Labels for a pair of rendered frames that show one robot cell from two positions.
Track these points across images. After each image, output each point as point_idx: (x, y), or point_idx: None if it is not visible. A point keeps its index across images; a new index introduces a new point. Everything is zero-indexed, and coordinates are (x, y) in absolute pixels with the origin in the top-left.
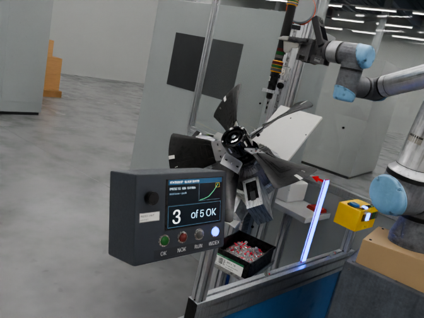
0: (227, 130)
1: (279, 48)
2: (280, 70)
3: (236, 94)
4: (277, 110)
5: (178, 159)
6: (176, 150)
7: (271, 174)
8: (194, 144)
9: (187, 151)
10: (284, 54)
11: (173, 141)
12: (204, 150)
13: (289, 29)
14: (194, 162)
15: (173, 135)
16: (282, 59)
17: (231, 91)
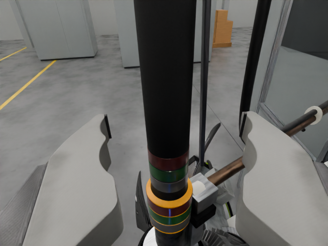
0: (153, 226)
1: (148, 150)
2: (172, 230)
3: (205, 148)
4: (327, 163)
5: (137, 207)
6: (137, 194)
7: None
8: (142, 203)
9: (140, 206)
10: (199, 162)
11: (137, 180)
12: (147, 221)
13: (172, 49)
14: (145, 224)
15: (139, 173)
16: (173, 194)
17: (211, 132)
